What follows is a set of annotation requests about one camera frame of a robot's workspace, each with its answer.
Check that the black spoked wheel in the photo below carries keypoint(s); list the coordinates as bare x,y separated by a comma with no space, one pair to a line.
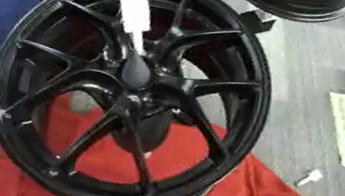
65,57

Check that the black round wheel rim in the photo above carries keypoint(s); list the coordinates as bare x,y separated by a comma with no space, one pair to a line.
293,3

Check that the black wheel stand bracket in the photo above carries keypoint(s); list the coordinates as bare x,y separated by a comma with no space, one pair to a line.
258,21

